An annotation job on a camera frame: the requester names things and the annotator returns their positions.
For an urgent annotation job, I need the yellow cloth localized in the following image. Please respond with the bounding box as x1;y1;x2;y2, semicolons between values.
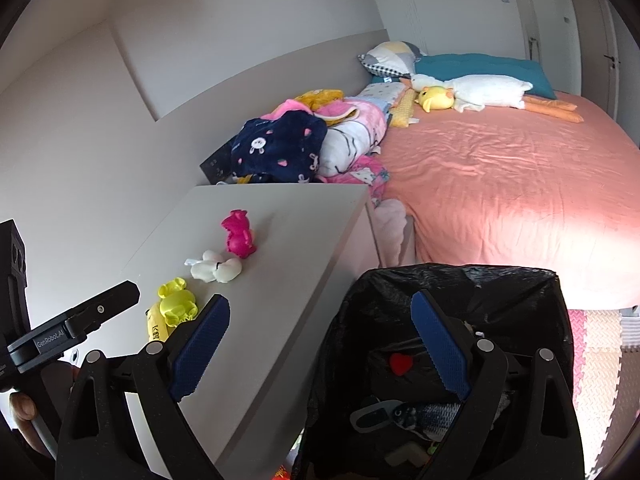
294;88;346;111

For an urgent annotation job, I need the person's left hand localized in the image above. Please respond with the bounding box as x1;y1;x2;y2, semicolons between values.
7;390;38;424

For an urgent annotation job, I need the yellow duck plush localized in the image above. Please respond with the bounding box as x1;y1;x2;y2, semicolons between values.
415;86;457;113

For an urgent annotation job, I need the foam puzzle floor mat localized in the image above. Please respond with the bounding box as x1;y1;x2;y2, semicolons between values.
567;307;640;478

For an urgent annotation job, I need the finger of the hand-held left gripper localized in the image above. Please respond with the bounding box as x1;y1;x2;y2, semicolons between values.
65;281;141;339

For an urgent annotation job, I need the teal spotted toy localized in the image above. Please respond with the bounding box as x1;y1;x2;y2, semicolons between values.
349;397;396;433

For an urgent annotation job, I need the black wall socket panel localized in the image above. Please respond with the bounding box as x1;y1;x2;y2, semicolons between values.
200;141;235;184

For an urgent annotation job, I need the navy printed blanket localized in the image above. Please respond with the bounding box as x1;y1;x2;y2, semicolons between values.
231;111;328;184

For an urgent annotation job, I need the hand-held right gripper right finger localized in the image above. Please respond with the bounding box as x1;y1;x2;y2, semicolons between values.
410;290;586;480

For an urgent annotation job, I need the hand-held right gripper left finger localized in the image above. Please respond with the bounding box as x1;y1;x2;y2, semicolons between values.
54;294;232;480

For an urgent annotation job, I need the patchwork pillow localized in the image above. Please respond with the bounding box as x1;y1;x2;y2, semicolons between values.
357;41;427;79

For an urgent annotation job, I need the yellow packet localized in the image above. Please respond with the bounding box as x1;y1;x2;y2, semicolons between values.
145;305;173;345

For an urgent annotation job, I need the light blue pillow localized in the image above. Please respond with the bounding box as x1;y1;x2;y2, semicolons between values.
357;81;411;111

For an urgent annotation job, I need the pink fluffy cloth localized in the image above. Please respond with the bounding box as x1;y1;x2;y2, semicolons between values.
261;100;321;123

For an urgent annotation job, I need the bed with pink sheet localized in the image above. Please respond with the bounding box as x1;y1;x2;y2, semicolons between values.
370;91;640;311

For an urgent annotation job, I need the pink patterned cloth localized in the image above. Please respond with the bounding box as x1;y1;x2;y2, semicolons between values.
320;154;392;201

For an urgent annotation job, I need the black trash bag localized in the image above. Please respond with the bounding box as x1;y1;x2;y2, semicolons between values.
290;262;576;480

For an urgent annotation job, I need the yellow corn plush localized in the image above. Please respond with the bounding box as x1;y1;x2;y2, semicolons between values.
389;90;420;129

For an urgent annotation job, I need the teal pillow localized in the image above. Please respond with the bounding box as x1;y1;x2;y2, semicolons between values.
414;53;557;101

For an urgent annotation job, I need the pink plastic toy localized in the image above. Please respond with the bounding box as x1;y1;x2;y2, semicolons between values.
221;209;258;259

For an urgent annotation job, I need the blue fish plush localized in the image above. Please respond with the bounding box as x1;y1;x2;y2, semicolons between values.
391;389;511;443

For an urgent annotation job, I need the white plastic toy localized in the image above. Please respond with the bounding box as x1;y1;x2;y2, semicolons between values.
184;250;243;284

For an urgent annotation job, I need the small red toy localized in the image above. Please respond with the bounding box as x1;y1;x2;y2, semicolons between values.
389;352;416;376

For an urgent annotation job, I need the white goose plush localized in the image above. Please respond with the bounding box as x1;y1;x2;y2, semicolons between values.
399;74;585;124

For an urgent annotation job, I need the pink printed blanket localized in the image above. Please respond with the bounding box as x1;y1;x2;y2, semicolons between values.
315;100;392;178

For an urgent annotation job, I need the yellow plastic toy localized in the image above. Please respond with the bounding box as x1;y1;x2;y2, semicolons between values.
157;277;198;328

